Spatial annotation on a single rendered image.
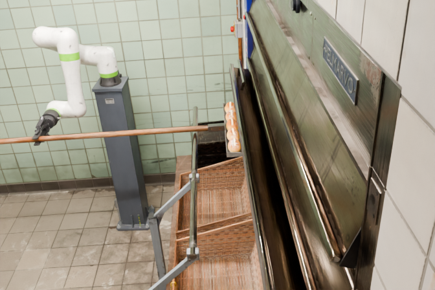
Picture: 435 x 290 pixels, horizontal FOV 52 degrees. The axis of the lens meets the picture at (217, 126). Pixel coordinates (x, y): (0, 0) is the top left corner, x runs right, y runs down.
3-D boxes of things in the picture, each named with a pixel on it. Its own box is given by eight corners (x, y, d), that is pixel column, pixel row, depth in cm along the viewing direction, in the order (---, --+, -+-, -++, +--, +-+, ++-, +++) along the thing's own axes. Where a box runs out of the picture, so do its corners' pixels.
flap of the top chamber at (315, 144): (252, 16, 241) (264, -20, 232) (351, 266, 84) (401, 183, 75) (244, 14, 240) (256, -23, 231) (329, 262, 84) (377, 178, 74)
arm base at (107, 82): (106, 72, 318) (105, 65, 315) (127, 72, 317) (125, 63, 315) (96, 87, 296) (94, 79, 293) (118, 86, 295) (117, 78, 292)
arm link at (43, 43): (83, 48, 307) (28, 22, 256) (103, 49, 301) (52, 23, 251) (80, 66, 306) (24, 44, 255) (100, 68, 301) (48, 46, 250)
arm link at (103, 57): (102, 70, 307) (97, 43, 298) (122, 71, 302) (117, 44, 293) (92, 77, 296) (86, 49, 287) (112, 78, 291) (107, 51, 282)
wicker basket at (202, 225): (254, 187, 292) (254, 151, 279) (265, 249, 243) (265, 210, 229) (180, 192, 292) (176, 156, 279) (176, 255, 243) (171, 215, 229)
